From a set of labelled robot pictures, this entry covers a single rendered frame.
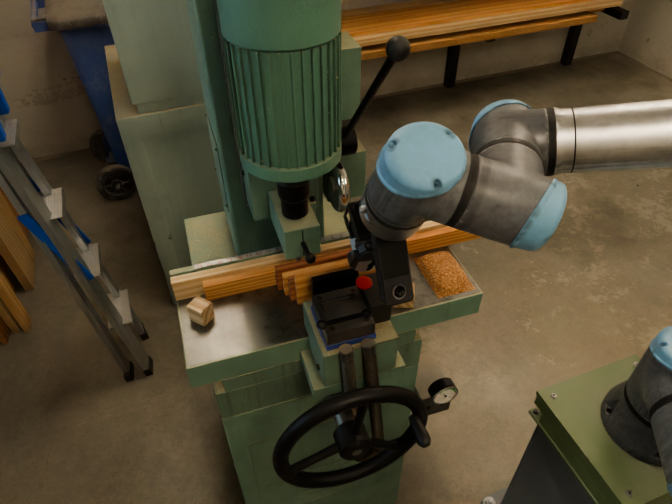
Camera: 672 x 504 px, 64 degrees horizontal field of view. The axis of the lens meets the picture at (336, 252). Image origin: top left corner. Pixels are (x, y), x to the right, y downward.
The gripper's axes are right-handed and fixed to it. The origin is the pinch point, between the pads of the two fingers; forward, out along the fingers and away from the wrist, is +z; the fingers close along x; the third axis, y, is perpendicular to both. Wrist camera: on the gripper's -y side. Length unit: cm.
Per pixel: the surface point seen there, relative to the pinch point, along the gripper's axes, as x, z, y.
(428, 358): -20.3, 42.2, -15.1
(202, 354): 30.3, 15.5, -4.6
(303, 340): 11.7, 14.7, -7.0
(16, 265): 104, 145, 73
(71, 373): 85, 133, 20
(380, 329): -0.9, 5.9, -9.8
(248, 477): 28, 54, -30
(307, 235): 6.9, 7.0, 10.7
